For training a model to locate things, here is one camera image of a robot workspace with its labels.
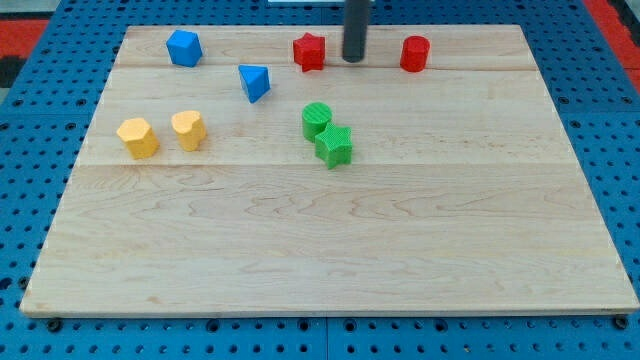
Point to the green cylinder block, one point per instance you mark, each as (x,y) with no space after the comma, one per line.
(315,117)

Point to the yellow heart block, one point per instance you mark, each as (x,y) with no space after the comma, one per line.
(189,128)

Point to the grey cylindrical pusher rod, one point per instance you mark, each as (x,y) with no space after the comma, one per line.
(355,26)

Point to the red star block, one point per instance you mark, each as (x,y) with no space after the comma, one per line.
(309,52)

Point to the blue triangle block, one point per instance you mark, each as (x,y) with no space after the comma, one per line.
(255,81)

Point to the yellow hexagon block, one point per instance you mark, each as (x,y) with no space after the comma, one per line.
(138,138)

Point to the blue cube block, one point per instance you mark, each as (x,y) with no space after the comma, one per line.
(184,48)

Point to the green star block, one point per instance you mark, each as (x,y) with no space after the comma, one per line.
(334,146)

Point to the red cylinder block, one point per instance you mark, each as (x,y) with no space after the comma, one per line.
(415,53)

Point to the light wooden board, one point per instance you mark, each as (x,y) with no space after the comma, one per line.
(464,196)

